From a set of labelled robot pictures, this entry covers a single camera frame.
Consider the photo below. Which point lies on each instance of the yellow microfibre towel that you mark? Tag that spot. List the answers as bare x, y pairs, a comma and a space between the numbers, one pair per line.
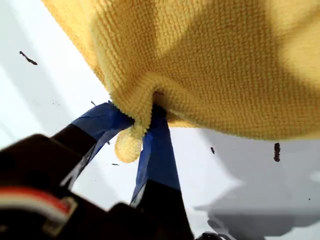
200, 62

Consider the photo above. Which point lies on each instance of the dark debris bit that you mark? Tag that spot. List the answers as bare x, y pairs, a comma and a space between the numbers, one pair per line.
28, 58
212, 150
276, 152

